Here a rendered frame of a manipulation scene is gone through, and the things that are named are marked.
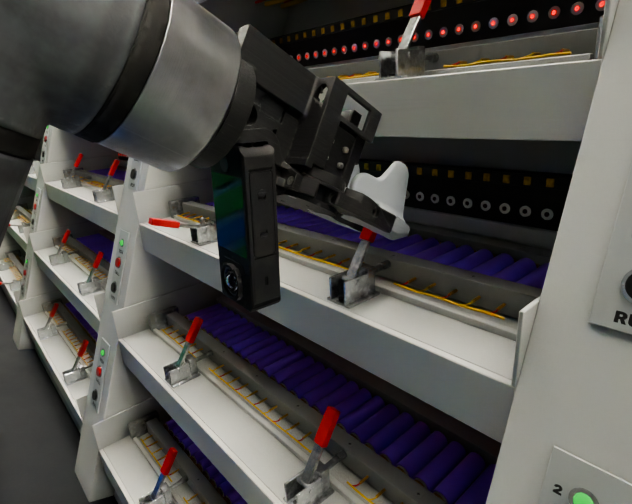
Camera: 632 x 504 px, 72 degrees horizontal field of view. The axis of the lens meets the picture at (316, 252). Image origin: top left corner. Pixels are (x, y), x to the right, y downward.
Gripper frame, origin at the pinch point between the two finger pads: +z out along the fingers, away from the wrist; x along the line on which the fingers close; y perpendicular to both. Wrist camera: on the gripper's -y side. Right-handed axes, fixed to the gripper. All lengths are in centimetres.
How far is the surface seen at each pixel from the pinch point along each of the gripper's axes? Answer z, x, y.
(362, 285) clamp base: -1.4, -1.0, -5.1
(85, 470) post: 4, 49, -52
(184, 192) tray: 2.2, 44.3, -0.4
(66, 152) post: -1, 115, 2
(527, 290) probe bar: 3.1, -12.6, -1.4
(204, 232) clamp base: -2.4, 25.6, -5.5
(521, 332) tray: -5.0, -15.9, -4.5
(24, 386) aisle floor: 3, 91, -56
